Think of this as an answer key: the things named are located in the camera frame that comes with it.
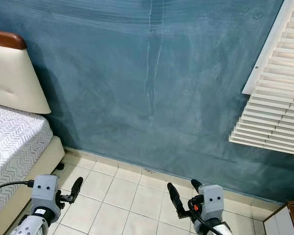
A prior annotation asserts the cream bed base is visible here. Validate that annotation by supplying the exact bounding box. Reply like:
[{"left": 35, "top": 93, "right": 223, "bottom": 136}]
[{"left": 0, "top": 136, "right": 65, "bottom": 235}]

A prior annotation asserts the white chevron mattress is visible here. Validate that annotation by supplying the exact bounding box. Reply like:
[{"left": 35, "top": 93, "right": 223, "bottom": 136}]
[{"left": 0, "top": 104, "right": 53, "bottom": 221}]

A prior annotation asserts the white cabinet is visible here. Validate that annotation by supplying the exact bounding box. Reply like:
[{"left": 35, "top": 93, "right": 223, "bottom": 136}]
[{"left": 263, "top": 200, "right": 294, "bottom": 235}]

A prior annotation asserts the white louvre shutter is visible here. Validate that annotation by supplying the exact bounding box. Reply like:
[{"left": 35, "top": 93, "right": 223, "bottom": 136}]
[{"left": 229, "top": 0, "right": 294, "bottom": 157}]

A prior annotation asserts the cream padded headboard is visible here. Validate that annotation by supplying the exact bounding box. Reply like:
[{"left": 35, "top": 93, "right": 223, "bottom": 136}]
[{"left": 0, "top": 28, "right": 52, "bottom": 115}]

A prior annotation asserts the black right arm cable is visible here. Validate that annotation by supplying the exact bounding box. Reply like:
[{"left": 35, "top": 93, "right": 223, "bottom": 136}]
[{"left": 189, "top": 202, "right": 226, "bottom": 235}]

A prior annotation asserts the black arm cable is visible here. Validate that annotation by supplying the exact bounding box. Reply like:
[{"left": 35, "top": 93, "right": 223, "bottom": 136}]
[
  {"left": 189, "top": 202, "right": 226, "bottom": 235},
  {"left": 0, "top": 180, "right": 35, "bottom": 194}
]

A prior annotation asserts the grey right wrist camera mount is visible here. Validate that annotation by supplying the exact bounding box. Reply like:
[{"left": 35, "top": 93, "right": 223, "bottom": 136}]
[{"left": 195, "top": 185, "right": 224, "bottom": 221}]

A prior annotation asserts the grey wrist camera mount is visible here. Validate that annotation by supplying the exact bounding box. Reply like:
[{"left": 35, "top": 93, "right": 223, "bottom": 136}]
[
  {"left": 30, "top": 175, "right": 60, "bottom": 212},
  {"left": 195, "top": 185, "right": 224, "bottom": 221}
]

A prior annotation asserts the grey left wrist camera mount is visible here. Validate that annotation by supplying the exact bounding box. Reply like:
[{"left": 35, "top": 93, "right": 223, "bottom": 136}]
[{"left": 30, "top": 175, "right": 60, "bottom": 212}]

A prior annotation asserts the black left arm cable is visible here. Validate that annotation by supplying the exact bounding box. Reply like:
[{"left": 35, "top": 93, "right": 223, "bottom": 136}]
[{"left": 0, "top": 180, "right": 35, "bottom": 194}]

